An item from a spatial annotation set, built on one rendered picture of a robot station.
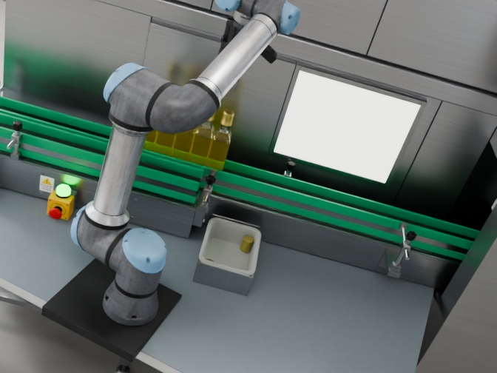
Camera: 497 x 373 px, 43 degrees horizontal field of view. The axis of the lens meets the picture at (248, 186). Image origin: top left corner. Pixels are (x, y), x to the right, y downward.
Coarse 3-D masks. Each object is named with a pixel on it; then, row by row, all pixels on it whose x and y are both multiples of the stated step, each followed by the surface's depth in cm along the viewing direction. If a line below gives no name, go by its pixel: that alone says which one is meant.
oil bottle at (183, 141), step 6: (180, 132) 199; (186, 132) 198; (192, 132) 198; (180, 138) 200; (186, 138) 200; (192, 138) 200; (174, 144) 202; (180, 144) 201; (186, 144) 201; (174, 150) 203; (180, 150) 202; (186, 150) 202; (174, 156) 204; (180, 156) 204; (186, 156) 203
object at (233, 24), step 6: (228, 18) 180; (228, 24) 179; (234, 24) 178; (240, 24) 177; (228, 30) 181; (234, 30) 180; (222, 36) 181; (228, 36) 182; (234, 36) 181; (222, 42) 180; (228, 42) 181; (222, 48) 181
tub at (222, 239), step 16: (208, 224) 201; (224, 224) 205; (240, 224) 205; (208, 240) 199; (224, 240) 207; (240, 240) 207; (256, 240) 202; (208, 256) 199; (224, 256) 201; (240, 256) 203; (256, 256) 194; (240, 272) 187
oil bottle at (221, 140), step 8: (216, 136) 198; (224, 136) 198; (216, 144) 200; (224, 144) 199; (216, 152) 201; (224, 152) 201; (208, 160) 203; (216, 160) 203; (224, 160) 203; (216, 168) 204
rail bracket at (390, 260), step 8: (400, 224) 206; (408, 232) 195; (408, 240) 195; (408, 248) 196; (384, 256) 212; (392, 256) 208; (400, 256) 199; (408, 256) 193; (384, 264) 213; (392, 264) 202; (392, 272) 202
